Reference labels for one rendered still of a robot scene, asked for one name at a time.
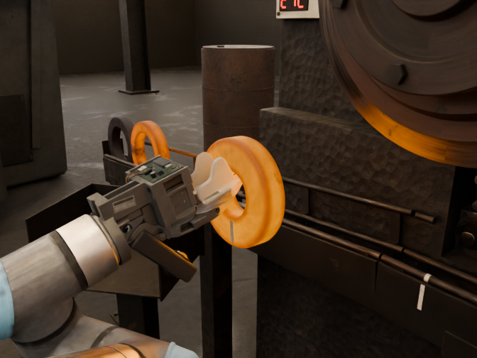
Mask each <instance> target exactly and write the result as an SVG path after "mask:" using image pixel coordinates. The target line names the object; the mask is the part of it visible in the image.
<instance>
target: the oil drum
mask: <svg viewBox="0 0 477 358"><path fill-rule="evenodd" d="M201 53H202V85H201V86H202V106H203V119H202V122H203V134H204V152H207V150H208V149H209V147H210V146H211V145H212V144H213V143H214V142H216V141H218V140H219V139H224V138H229V137H235V136H247V137H250V138H252V139H255V140H256V141H258V142H259V136H260V110H261V109H266V108H271V107H274V96H275V48H274V46H269V45H208V46H203V47H202V48H201Z"/></svg>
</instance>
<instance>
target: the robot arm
mask: <svg viewBox="0 0 477 358"><path fill-rule="evenodd" d="M125 173H126V177H125V181H126V179H127V178H128V183H127V181H126V184H125V185H123V186H121V187H120V188H117V189H115V190H113V191H111V192H109V193H107V194H105V195H103V196H101V195H100V194H99V193H97V192H96V193H94V194H93V195H90V196H89V197H87V200H88V202H89V205H90V207H91V209H92V212H91V213H90V215H82V216H81V217H78V218H77V219H75V220H73V221H71V222H69V223H67V224H66V225H64V226H62V227H60V228H58V229H56V230H55V231H52V232H51V233H49V234H46V235H45V236H43V237H41V238H39V239H37V240H35V241H33V242H31V243H30V244H27V245H25V246H23V247H21V248H20V249H17V250H16V251H14V252H12V253H10V254H8V255H6V256H4V257H2V258H1V259H0V341H2V340H7V339H8V338H10V339H11V340H12V341H13V343H14V344H15V345H16V347H17V348H18V350H19V352H20V353H21V354H22V356H23V358H199V357H198V356H197V355H196V354H195V353H194V352H193V351H190V350H188V349H185V348H183V347H180V346H177V345H176V344H175V343H174V342H171V343H169V342H165V341H162V340H158V339H155V338H153V337H149V336H147V335H143V334H141V333H137V332H134V331H131V330H127V329H125V328H122V327H119V326H116V325H112V324H110V323H107V322H103V321H101V320H97V319H94V318H90V317H87V316H85V315H83V314H82V313H81V312H80V309H79V308H78V306H77V304H76V302H75V299H74V298H73V297H74V296H75V295H77V294H78V293H80V292H82V291H83V290H85V289H87V288H89V287H90V286H93V285H94V284H95V283H97V282H99V281H100V280H102V279H103V278H105V277H107V276H108V275H110V274H111V273H113V272H115V271H117V270H118V267H119V265H120V266H121V265H122V264H124V263H126V262H127V261H129V260H131V251H130V249H129V247H131V248H132V249H133V250H135V251H137V252H138V253H139V254H141V255H143V256H145V257H146V258H147V259H149V260H151V261H152V262H154V263H155V264H157V265H159V266H160V267H162V268H163V270H164V272H165V273H166V274H167V275H169V276H170V277H173V278H179V279H181V280H183V281H184V282H186V283H188V282H190V280H191V279H192V277H193V276H194V275H195V274H196V272H197V267H196V266H194V265H193V264H192V263H190V259H189V257H188V256H187V255H186V253H185V252H183V251H180V250H172V249H171V248H170V247H168V246H167V245H165V244H164V243H162V242H161V241H164V240H166V238H167V239H170V238H175V237H181V236H182V235H184V234H186V233H189V232H191V231H192V230H194V229H198V228H199V227H201V226H202V225H203V224H206V223H208V222H210V221H212V220H213V219H215V218H216V217H218V216H219V215H220V214H221V213H222V212H223V211H224V210H225V209H226V208H227V207H228V206H229V205H230V203H231V202H232V201H233V198H234V196H235V195H236V194H237V192H238V191H239V189H240V187H241V186H242V184H243V183H242V182H241V180H240V178H239V177H238V176H237V174H235V173H234V172H232V171H231V169H230V167H229V166H228V164H227V162H226V161H225V159H224V158H221V157H219V158H216V159H215V160H214V159H213V158H212V156H211V155H210V154H209V153H207V152H203V153H200V154H199V155H198V156H197V158H196V163H195V169H194V173H193V174H190V170H189V168H188V166H183V165H180V164H179V163H176V162H173V161H171V160H168V159H166V158H163V157H161V155H159V156H156V157H155V158H152V159H150V160H149V161H146V162H145V163H142V164H140V165H139V166H136V167H135V168H132V169H130V170H128V171H126V172H125ZM196 204H198V205H196ZM146 231H147V232H149V233H151V234H152V235H153V236H152V235H151V234H149V233H147V232H146ZM154 236H155V237H157V238H159V239H160V240H161V241H159V240H158V239H156V238H155V237H154Z"/></svg>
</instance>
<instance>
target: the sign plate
mask: <svg viewBox="0 0 477 358"><path fill-rule="evenodd" d="M281 1H283V0H277V8H276V18H319V8H318V0H299V6H303V8H299V6H298V5H297V0H296V6H295V0H286V1H283V6H286V9H282V6H281Z"/></svg>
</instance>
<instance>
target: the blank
mask: <svg viewBox="0 0 477 358"><path fill-rule="evenodd" d="M207 153H209V154H210V155H211V156H212V158H213V159H214V160H215V159H216V158H219V157H221V158H224V159H225V161H226V162H227V164H228V166H229V167H230V169H231V171H232V172H234V173H235V174H237V176H238V177H239V178H240V180H241V182H242V183H243V186H244V190H245V193H246V206H245V209H243V208H242V207H241V206H240V204H239V203H238V201H237V199H236V196H234V198H233V201H232V202H231V203H230V205H229V206H228V207H227V208H226V209H225V210H224V211H223V212H222V213H221V214H220V215H219V216H218V217H216V218H215V219H213V220H212V221H210V222H211V223H212V225H213V227H214V228H215V230H216V231H217V233H218V234H219V235H220V236H221V238H222V239H224V240H225V241H226V242H228V243H229V244H230V245H232V246H235V247H238V248H249V247H252V246H255V245H258V244H262V243H264V242H267V241H268V240H270V239H271V238H272V237H273V236H274V235H275V234H276V233H277V231H278V230H279V228H280V225H281V224H282V221H283V217H284V212H285V191H284V186H283V180H282V177H281V174H280V171H279V169H278V167H277V164H276V162H275V161H274V159H273V157H272V156H271V154H270V153H269V152H268V150H267V149H266V148H265V147H264V146H263V145H262V144H261V143H259V142H258V141H256V140H255V139H252V138H250V137H247V136H235V137H229V138H224V139H219V140H218V141H216V142H214V143H213V144H212V145H211V146H210V147H209V149H208V150H207Z"/></svg>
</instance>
